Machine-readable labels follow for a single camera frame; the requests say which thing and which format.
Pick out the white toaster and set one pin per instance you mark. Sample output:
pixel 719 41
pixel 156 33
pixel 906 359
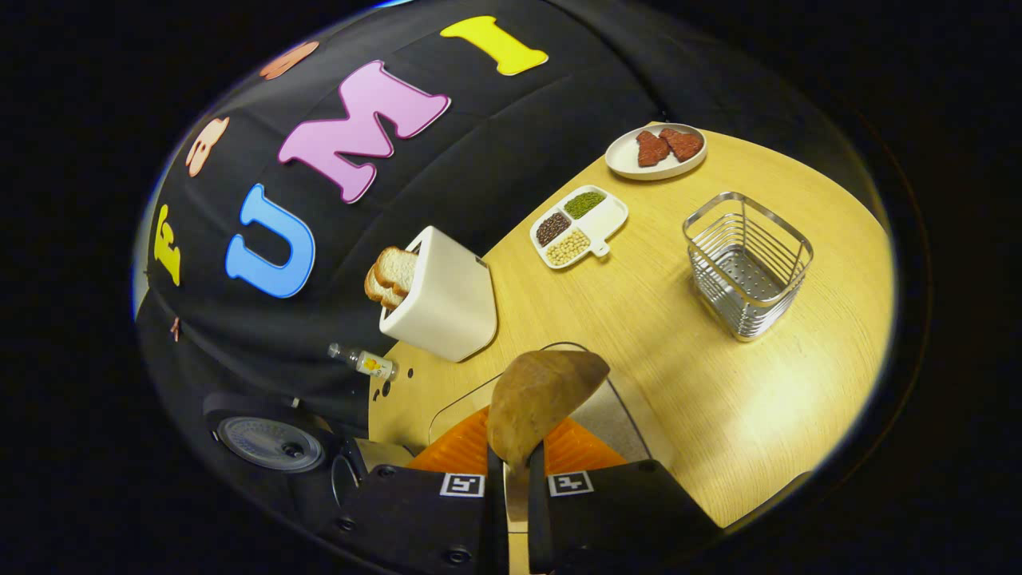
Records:
pixel 447 303

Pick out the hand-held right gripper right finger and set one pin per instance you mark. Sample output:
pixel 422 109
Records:
pixel 539 519

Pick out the small glass bottle yellow label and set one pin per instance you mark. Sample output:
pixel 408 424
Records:
pixel 371 365

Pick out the copper backdrop clip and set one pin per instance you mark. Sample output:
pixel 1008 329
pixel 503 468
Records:
pixel 175 329

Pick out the wooden spoon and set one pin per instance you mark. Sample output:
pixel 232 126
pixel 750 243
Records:
pixel 535 399

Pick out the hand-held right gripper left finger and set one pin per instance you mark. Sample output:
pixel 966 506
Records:
pixel 497 519

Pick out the black rice cooker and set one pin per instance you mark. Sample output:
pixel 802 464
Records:
pixel 267 443

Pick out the white round plate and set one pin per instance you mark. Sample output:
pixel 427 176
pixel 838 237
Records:
pixel 623 160

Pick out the black backdrop cloth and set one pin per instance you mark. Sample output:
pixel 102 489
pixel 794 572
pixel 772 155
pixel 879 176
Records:
pixel 479 160

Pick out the white divided bean dish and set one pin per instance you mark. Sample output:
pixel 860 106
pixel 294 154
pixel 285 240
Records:
pixel 607 220

